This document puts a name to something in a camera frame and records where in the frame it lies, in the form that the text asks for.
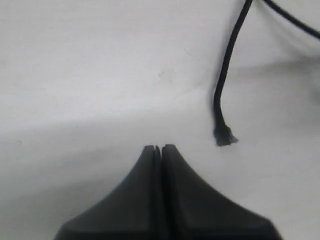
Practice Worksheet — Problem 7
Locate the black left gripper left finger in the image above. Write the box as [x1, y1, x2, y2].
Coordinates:
[55, 145, 160, 240]

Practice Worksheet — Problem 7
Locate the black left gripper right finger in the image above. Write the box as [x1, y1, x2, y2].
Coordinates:
[161, 144, 282, 240]

